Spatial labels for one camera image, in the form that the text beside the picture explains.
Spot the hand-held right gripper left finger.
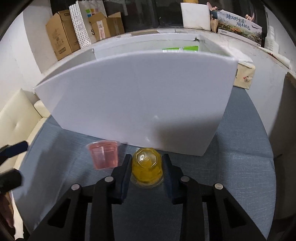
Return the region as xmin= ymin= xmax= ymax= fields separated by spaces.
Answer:
xmin=28 ymin=153 xmax=133 ymax=241

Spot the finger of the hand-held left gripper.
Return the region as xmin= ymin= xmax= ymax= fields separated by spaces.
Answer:
xmin=0 ymin=140 xmax=29 ymax=161
xmin=0 ymin=169 xmax=24 ymax=193

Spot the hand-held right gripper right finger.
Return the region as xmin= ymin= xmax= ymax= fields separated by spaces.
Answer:
xmin=162 ymin=153 xmax=266 ymax=241

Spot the yellow jelly cup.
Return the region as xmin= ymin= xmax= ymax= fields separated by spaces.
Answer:
xmin=130 ymin=147 xmax=165 ymax=188

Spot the pink jelly cup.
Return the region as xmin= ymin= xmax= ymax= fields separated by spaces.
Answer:
xmin=86 ymin=140 xmax=121 ymax=171

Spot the white storage box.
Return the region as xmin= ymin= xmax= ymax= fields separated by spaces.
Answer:
xmin=33 ymin=32 xmax=239 ymax=157

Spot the large green snack packet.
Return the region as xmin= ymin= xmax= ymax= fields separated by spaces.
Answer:
xmin=182 ymin=45 xmax=200 ymax=53

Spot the person's left hand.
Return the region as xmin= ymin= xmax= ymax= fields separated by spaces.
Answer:
xmin=0 ymin=193 xmax=15 ymax=232

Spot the cream sofa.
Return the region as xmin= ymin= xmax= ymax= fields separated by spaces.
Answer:
xmin=0 ymin=88 xmax=52 ymax=173

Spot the blue-grey table cloth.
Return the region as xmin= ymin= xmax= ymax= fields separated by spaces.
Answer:
xmin=10 ymin=87 xmax=278 ymax=241

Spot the dark wooden board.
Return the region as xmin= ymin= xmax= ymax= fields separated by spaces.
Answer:
xmin=268 ymin=71 xmax=296 ymax=220

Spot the large cardboard box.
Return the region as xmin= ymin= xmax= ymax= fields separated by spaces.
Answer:
xmin=46 ymin=10 xmax=81 ymax=61

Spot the brown tissue pack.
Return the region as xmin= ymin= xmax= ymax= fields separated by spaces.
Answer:
xmin=231 ymin=51 xmax=256 ymax=90

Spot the patterned paper bag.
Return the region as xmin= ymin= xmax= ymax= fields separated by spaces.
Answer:
xmin=69 ymin=0 xmax=108 ymax=49

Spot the small open cardboard box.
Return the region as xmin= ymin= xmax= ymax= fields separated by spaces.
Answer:
xmin=88 ymin=11 xmax=125 ymax=42

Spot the rolled white paper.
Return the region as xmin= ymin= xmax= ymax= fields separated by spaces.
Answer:
xmin=268 ymin=50 xmax=291 ymax=69

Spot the white foam box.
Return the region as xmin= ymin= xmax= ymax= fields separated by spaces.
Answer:
xmin=180 ymin=2 xmax=212 ymax=31

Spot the printed landscape carton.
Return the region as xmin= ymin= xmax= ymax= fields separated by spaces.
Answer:
xmin=217 ymin=10 xmax=263 ymax=47

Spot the white plastic bottle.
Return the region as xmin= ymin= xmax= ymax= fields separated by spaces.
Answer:
xmin=264 ymin=26 xmax=282 ymax=53

